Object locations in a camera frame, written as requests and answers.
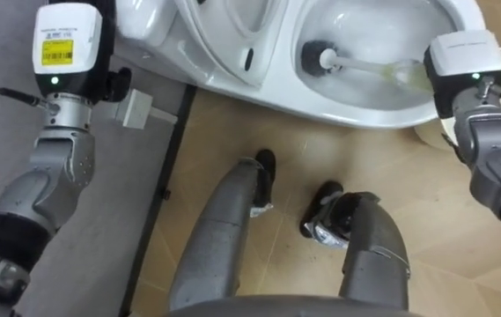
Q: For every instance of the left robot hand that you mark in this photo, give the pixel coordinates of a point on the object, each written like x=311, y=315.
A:
x=67, y=39

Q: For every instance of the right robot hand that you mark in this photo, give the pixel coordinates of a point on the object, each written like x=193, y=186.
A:
x=466, y=53

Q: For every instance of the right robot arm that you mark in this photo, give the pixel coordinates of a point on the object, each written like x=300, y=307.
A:
x=494, y=149

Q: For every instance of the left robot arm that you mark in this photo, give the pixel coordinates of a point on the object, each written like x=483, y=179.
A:
x=47, y=176

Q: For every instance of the white toilet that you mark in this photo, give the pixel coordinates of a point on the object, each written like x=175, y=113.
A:
x=215, y=48

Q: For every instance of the robot legs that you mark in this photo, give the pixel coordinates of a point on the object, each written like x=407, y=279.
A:
x=219, y=238

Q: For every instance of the robot body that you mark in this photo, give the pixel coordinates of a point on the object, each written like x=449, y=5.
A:
x=289, y=308

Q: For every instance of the white wall socket box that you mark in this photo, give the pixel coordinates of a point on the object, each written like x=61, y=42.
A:
x=134, y=109

